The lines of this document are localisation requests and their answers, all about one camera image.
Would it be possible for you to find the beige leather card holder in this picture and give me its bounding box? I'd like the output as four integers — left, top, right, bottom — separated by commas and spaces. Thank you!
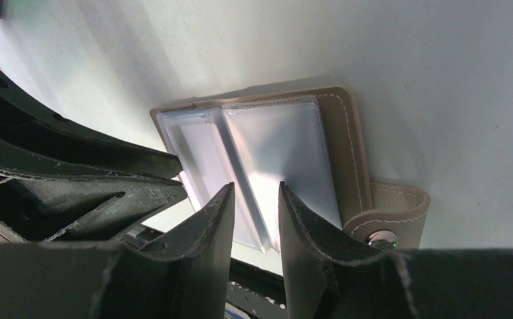
150, 85, 431, 253

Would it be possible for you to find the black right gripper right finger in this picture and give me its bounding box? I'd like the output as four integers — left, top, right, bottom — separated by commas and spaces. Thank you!
278, 183, 513, 318

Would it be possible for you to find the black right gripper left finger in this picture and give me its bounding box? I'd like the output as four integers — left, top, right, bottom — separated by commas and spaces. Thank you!
0, 183, 235, 318

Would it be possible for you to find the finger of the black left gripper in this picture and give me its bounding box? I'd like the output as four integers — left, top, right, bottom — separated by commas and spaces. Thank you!
0, 70, 183, 178
0, 140, 186, 243

